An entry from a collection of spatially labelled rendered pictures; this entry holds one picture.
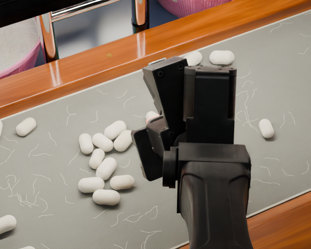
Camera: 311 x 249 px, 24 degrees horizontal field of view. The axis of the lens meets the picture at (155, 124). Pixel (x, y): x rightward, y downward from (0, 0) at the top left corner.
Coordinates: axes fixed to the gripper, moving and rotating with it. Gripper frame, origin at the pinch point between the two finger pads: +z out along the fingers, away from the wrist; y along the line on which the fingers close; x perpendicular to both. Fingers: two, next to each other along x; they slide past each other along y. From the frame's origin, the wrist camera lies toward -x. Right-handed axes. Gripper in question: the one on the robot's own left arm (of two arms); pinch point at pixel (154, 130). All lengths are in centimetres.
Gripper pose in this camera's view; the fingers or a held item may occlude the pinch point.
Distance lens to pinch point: 95.3
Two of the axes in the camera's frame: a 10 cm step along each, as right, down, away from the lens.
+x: 2.8, 9.3, 2.6
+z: -3.3, -1.6, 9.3
